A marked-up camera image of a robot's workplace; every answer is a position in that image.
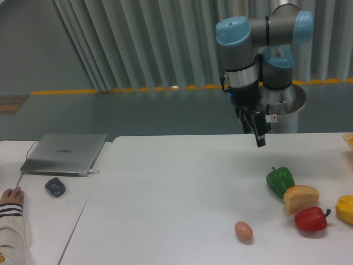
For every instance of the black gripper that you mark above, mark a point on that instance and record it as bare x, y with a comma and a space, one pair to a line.
246, 98

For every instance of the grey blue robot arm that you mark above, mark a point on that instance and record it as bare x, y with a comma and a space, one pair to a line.
258, 68

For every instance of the white striped sleeve forearm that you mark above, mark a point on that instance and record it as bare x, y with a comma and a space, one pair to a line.
13, 234

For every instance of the yellow basket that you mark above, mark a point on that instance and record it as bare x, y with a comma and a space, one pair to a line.
348, 137

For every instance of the person's hand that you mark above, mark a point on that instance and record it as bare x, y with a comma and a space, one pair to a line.
12, 196

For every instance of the green bell pepper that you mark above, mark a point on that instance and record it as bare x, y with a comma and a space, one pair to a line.
280, 180

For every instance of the bread loaf piece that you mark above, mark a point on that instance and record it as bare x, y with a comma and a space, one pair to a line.
299, 197

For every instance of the brown egg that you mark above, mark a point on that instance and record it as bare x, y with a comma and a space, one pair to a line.
243, 231

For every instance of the red bell pepper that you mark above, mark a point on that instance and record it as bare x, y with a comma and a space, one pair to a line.
312, 219

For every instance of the yellow bell pepper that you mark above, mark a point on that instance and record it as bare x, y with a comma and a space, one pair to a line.
344, 209

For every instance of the silver laptop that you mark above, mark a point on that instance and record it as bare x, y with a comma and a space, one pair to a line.
64, 155

